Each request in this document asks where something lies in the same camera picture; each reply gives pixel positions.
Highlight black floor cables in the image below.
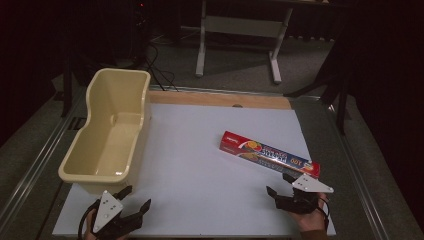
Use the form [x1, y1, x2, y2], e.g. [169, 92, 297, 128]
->
[143, 39, 179, 92]

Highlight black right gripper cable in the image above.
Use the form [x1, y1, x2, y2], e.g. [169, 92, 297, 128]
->
[315, 197, 331, 231]

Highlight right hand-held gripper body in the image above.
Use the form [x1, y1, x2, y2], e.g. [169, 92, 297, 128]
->
[275, 173, 335, 215]

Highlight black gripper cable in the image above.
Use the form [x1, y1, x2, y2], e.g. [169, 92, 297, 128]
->
[77, 199, 102, 240]
[315, 197, 331, 231]

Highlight long red foil box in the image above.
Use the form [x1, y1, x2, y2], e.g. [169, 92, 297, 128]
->
[218, 130, 321, 180]

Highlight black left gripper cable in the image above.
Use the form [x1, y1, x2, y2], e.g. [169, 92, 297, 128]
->
[77, 199, 102, 240]

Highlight white metal table frame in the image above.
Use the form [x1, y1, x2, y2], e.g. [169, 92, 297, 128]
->
[195, 0, 294, 85]

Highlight black metal stand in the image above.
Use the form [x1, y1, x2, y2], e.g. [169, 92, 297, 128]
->
[53, 19, 88, 118]

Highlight person's right hand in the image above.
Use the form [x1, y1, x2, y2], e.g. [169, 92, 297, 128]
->
[289, 191, 330, 233]

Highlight person's left hand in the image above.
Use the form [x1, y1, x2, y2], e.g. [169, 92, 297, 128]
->
[83, 209, 129, 240]

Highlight cream plastic bin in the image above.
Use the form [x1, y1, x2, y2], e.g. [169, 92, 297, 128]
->
[58, 68, 152, 195]

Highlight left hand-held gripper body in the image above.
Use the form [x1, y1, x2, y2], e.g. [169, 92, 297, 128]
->
[89, 189, 144, 240]

